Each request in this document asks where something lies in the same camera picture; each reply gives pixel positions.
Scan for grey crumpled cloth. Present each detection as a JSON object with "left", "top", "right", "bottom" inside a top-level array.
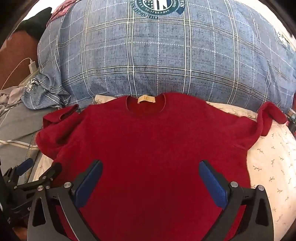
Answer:
[{"left": 0, "top": 86, "right": 26, "bottom": 110}]

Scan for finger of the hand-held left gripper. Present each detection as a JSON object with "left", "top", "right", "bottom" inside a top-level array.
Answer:
[
  {"left": 3, "top": 158, "right": 35, "bottom": 186},
  {"left": 35, "top": 162, "right": 63, "bottom": 189}
]

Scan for red patterned cloth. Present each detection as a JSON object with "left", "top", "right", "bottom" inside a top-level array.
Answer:
[{"left": 46, "top": 0, "right": 78, "bottom": 26}]

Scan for red knit sweater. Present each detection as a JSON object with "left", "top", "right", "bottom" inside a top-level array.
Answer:
[{"left": 36, "top": 92, "right": 288, "bottom": 241}]

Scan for white charger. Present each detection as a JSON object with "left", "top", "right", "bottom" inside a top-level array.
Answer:
[{"left": 28, "top": 60, "right": 38, "bottom": 75}]

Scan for white floral bedsheet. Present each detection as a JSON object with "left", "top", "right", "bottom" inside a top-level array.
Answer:
[{"left": 32, "top": 95, "right": 296, "bottom": 233}]

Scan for grey plaid bedding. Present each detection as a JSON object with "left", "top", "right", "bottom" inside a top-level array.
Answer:
[{"left": 0, "top": 102, "right": 59, "bottom": 183}]

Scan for brown headboard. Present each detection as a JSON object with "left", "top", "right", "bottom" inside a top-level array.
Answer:
[{"left": 0, "top": 30, "right": 41, "bottom": 90}]

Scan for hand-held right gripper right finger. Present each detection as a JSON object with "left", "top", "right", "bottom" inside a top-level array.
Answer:
[{"left": 198, "top": 160, "right": 275, "bottom": 241}]

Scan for black cloth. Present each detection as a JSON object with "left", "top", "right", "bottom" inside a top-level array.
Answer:
[{"left": 13, "top": 7, "right": 53, "bottom": 39}]

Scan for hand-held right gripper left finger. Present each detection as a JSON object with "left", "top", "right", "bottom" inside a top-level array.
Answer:
[{"left": 27, "top": 159, "right": 103, "bottom": 241}]

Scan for white charging cable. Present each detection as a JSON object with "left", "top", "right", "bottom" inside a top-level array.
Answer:
[{"left": 0, "top": 57, "right": 32, "bottom": 91}]

